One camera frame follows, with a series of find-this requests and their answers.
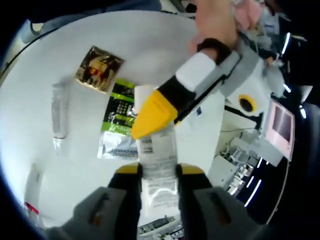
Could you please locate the person's left hand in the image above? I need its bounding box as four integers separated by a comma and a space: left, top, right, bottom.
188, 0, 238, 56

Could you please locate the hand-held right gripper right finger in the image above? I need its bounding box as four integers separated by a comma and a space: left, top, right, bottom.
176, 162, 276, 240

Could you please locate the green black skincare sachet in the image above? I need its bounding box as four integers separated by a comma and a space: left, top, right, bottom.
96, 78, 141, 160

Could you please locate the white skincare tube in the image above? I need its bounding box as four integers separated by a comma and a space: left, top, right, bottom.
134, 84, 181, 226

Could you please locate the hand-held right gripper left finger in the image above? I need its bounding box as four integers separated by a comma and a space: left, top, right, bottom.
46, 161, 143, 240

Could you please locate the gold skincare sachet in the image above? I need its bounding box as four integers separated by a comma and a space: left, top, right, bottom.
74, 45, 125, 95

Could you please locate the white skincare spray bottle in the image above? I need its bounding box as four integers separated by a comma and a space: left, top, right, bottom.
51, 82, 69, 157

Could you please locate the person in dark shirt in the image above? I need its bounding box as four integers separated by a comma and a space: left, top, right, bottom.
24, 0, 162, 36

